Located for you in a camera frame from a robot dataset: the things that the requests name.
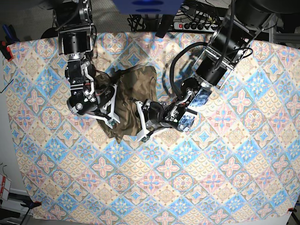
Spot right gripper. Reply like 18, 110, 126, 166
92, 86, 115, 117

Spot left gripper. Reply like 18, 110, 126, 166
142, 99, 166, 128

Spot camouflage T-shirt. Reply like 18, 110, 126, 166
97, 66, 157, 143

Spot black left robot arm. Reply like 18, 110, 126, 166
137, 0, 274, 135

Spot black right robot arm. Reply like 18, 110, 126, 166
53, 0, 117, 122

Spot white power strip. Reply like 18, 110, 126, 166
173, 22, 218, 32

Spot patterned tile tablecloth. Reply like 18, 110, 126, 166
1, 38, 300, 225

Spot red black clamp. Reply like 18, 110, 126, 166
0, 41, 14, 62

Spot red white paper tag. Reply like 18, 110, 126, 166
0, 174, 11, 201

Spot blue clamp bottom left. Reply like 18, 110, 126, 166
20, 200, 42, 215

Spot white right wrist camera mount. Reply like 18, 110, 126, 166
89, 84, 120, 129

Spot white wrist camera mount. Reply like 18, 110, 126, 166
129, 98, 172, 143
89, 84, 120, 129

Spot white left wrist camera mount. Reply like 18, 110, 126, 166
129, 98, 172, 143

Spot black thick cable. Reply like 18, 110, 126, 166
169, 42, 209, 99

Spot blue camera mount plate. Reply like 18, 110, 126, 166
113, 0, 184, 15

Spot blue handled clamp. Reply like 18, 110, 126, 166
2, 24, 20, 44

